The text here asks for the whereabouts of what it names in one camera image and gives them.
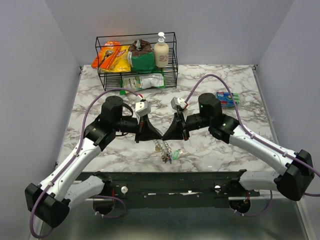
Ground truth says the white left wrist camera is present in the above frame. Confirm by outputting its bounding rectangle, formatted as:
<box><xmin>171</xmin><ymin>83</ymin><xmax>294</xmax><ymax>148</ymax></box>
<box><xmin>134</xmin><ymin>94</ymin><xmax>151</xmax><ymax>118</ymax></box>

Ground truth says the cream pump soap bottle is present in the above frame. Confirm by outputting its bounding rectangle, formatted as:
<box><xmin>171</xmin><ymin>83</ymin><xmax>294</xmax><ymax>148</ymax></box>
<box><xmin>153</xmin><ymin>32</ymin><xmax>169</xmax><ymax>68</ymax></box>

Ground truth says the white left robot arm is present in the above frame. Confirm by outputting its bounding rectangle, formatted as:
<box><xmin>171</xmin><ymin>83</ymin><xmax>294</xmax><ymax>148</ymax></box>
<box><xmin>24</xmin><ymin>95</ymin><xmax>162</xmax><ymax>228</ymax></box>

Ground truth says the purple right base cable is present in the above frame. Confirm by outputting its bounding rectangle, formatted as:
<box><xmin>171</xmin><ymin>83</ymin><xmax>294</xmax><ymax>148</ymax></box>
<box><xmin>233</xmin><ymin>190</ymin><xmax>274</xmax><ymax>217</ymax></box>

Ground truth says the green brown paper bag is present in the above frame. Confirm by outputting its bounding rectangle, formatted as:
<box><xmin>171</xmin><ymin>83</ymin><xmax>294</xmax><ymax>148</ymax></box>
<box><xmin>127</xmin><ymin>39</ymin><xmax>156</xmax><ymax>73</ymax></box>

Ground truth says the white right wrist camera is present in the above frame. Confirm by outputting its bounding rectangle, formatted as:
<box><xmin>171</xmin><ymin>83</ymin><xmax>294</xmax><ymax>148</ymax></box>
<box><xmin>170</xmin><ymin>97</ymin><xmax>188</xmax><ymax>110</ymax></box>

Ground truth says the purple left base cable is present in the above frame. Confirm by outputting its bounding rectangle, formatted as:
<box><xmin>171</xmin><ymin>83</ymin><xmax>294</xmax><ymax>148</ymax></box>
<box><xmin>92</xmin><ymin>194</ymin><xmax>128</xmax><ymax>219</ymax></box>

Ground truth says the blue green sponge pack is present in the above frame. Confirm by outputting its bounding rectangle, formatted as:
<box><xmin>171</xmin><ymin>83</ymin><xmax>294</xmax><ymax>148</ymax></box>
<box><xmin>215</xmin><ymin>91</ymin><xmax>240</xmax><ymax>108</ymax></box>

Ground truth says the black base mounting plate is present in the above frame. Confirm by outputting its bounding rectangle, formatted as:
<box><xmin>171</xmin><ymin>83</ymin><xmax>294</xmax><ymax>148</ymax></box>
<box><xmin>76</xmin><ymin>170</ymin><xmax>260</xmax><ymax>209</ymax></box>

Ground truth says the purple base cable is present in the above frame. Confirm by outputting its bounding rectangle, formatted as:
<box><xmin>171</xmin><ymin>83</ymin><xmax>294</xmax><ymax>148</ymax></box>
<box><xmin>92</xmin><ymin>194</ymin><xmax>128</xmax><ymax>219</ymax></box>
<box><xmin>233</xmin><ymin>190</ymin><xmax>274</xmax><ymax>217</ymax></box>

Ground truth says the yellow snack bag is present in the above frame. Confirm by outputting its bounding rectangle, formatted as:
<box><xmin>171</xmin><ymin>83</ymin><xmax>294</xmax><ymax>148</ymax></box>
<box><xmin>107</xmin><ymin>45</ymin><xmax>131</xmax><ymax>73</ymax></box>

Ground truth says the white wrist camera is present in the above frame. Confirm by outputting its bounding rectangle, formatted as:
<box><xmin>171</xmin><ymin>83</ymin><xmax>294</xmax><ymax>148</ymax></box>
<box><xmin>134</xmin><ymin>94</ymin><xmax>151</xmax><ymax>118</ymax></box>
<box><xmin>170</xmin><ymin>97</ymin><xmax>188</xmax><ymax>110</ymax></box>

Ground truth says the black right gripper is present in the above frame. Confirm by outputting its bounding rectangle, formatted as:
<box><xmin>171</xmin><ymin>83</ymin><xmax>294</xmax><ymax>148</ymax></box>
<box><xmin>162</xmin><ymin>110</ymin><xmax>212</xmax><ymax>141</ymax></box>

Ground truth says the green tagged key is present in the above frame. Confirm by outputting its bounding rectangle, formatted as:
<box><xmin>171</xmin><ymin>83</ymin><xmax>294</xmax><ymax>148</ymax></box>
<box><xmin>172</xmin><ymin>149</ymin><xmax>183</xmax><ymax>160</ymax></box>

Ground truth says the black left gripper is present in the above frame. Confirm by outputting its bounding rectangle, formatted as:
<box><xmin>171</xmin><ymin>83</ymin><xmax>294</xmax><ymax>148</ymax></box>
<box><xmin>113</xmin><ymin>113</ymin><xmax>163</xmax><ymax>144</ymax></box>

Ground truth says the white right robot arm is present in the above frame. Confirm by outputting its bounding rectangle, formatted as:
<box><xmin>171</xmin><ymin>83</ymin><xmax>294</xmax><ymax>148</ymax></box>
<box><xmin>162</xmin><ymin>93</ymin><xmax>315</xmax><ymax>201</ymax></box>

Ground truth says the green white snack bag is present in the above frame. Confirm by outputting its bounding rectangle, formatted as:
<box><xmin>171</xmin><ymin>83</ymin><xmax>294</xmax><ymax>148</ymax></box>
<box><xmin>120</xmin><ymin>73</ymin><xmax>166</xmax><ymax>92</ymax></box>

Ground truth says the black wire rack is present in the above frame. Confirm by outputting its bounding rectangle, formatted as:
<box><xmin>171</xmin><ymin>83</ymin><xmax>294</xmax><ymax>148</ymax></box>
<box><xmin>95</xmin><ymin>31</ymin><xmax>179</xmax><ymax>90</ymax></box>

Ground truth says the orange razor package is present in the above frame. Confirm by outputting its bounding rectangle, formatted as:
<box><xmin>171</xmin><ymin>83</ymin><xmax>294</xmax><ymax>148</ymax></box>
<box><xmin>91</xmin><ymin>41</ymin><xmax>121</xmax><ymax>71</ymax></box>

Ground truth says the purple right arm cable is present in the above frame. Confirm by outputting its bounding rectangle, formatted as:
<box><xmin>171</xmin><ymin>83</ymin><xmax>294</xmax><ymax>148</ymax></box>
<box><xmin>185</xmin><ymin>74</ymin><xmax>320</xmax><ymax>197</ymax></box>

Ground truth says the aluminium frame rail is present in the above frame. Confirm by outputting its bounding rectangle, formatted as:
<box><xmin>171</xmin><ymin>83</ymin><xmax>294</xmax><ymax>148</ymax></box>
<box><xmin>251</xmin><ymin>64</ymin><xmax>306</xmax><ymax>200</ymax></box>

